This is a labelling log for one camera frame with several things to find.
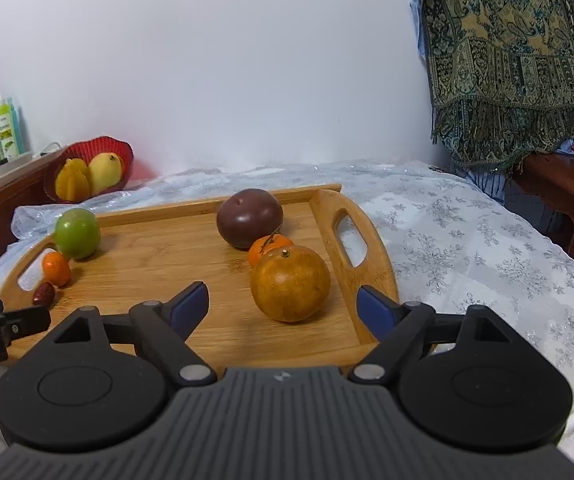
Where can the large brownish orange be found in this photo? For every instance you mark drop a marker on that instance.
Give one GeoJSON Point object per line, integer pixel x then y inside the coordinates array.
{"type": "Point", "coordinates": [289, 285]}

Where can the red fruit bowl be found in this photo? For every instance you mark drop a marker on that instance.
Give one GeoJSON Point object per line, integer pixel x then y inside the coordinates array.
{"type": "Point", "coordinates": [123, 160]}

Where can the green apple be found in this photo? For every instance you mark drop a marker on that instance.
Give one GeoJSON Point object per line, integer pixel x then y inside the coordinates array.
{"type": "Point", "coordinates": [78, 234]}

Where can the green patterned fringed shawl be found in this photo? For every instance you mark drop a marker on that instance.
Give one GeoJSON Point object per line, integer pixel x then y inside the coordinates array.
{"type": "Point", "coordinates": [502, 60]}

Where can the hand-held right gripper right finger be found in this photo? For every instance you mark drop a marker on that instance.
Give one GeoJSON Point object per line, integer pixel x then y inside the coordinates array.
{"type": "Point", "coordinates": [374, 310]}

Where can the green label bottle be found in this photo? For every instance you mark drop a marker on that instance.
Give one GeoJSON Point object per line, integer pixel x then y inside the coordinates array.
{"type": "Point", "coordinates": [7, 130]}

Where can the red date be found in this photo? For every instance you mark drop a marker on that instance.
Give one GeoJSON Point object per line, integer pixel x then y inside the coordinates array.
{"type": "Point", "coordinates": [44, 294]}

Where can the dark purple passion fruit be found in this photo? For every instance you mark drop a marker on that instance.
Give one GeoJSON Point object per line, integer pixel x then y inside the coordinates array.
{"type": "Point", "coordinates": [247, 217]}

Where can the small tangerine with stem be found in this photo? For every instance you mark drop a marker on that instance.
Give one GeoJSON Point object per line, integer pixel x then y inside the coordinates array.
{"type": "Point", "coordinates": [259, 255]}

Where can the bamboo serving tray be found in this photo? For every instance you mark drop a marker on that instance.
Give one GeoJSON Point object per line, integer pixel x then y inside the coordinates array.
{"type": "Point", "coordinates": [167, 260]}

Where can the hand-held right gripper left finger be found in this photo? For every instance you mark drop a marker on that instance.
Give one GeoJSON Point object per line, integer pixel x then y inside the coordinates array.
{"type": "Point", "coordinates": [192, 307]}

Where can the dark wooden side table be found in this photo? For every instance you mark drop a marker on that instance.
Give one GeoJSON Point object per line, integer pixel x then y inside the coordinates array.
{"type": "Point", "coordinates": [567, 195]}

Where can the yellow mango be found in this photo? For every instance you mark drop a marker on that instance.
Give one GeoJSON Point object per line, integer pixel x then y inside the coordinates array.
{"type": "Point", "coordinates": [106, 172]}

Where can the yellow starfruit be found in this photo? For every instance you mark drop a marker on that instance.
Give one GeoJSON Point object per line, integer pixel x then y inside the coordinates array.
{"type": "Point", "coordinates": [73, 180]}

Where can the white plastic tray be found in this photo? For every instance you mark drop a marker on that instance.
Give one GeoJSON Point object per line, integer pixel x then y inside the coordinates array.
{"type": "Point", "coordinates": [7, 167]}

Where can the white snowflake tablecloth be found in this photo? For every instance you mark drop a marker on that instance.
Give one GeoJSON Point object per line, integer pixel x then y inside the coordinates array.
{"type": "Point", "coordinates": [467, 260]}

